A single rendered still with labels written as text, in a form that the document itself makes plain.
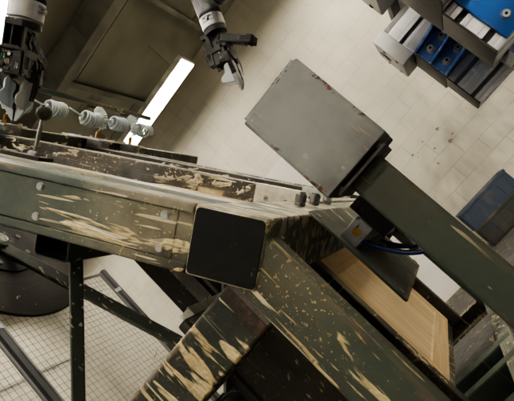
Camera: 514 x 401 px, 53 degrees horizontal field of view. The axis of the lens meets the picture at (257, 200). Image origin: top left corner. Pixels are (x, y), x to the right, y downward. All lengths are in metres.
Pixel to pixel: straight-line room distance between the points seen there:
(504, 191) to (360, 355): 4.68
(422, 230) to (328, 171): 0.15
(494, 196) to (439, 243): 4.62
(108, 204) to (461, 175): 5.71
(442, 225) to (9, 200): 0.71
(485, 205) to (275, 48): 3.28
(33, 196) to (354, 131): 0.55
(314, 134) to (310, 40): 6.12
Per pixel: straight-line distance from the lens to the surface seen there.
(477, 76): 1.23
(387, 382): 0.75
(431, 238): 0.74
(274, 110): 0.75
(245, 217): 0.75
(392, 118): 6.46
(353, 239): 1.00
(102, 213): 0.88
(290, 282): 0.75
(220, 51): 1.67
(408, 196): 0.74
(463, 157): 6.38
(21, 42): 1.24
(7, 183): 1.01
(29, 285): 2.35
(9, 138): 1.87
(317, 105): 0.74
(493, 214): 5.34
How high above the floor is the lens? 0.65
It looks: 14 degrees up
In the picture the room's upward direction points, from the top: 47 degrees counter-clockwise
